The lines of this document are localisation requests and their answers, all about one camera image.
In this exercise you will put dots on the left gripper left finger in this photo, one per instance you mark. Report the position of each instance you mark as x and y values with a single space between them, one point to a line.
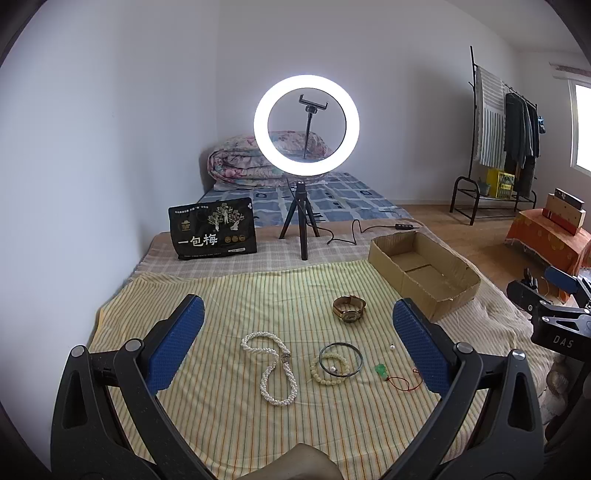
108 422

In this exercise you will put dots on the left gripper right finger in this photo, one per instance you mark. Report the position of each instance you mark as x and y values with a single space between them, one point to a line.
487 423

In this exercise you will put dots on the dark blue thin bangle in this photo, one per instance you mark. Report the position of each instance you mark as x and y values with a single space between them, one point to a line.
345 356

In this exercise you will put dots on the orange covered stool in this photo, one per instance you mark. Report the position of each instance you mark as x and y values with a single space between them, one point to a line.
552 243

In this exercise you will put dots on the black clothes rack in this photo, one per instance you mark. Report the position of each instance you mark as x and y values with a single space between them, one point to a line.
471 197

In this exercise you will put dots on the open cardboard box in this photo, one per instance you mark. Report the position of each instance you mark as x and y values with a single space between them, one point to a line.
417 267

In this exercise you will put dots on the yellow box on rack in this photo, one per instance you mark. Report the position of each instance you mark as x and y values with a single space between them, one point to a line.
501 184

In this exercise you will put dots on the dark hanging clothes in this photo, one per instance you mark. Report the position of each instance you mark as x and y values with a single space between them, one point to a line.
522 142

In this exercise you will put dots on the brown leather wristwatch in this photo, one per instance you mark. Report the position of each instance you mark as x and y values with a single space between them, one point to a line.
349 309

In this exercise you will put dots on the yellow striped cloth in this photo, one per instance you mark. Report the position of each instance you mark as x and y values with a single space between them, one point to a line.
250 387

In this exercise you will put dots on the black snack bag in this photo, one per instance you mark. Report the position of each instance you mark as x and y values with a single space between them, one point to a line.
213 229

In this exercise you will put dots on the window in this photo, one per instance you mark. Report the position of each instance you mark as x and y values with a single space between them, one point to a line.
580 98

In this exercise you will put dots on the striped hanging cloth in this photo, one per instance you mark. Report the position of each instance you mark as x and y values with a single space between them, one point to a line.
490 119

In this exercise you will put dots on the blue patterned bed sheet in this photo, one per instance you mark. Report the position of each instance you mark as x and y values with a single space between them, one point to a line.
339 196

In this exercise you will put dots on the black tripod stand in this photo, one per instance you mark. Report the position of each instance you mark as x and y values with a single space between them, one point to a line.
301 206

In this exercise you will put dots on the folded floral quilt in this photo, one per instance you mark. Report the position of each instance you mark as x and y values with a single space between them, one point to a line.
237 163

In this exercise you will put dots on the black phone holder clamp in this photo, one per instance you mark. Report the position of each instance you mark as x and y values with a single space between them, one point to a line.
312 108

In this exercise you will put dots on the white ring light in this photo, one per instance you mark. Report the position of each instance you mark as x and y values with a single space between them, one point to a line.
302 168

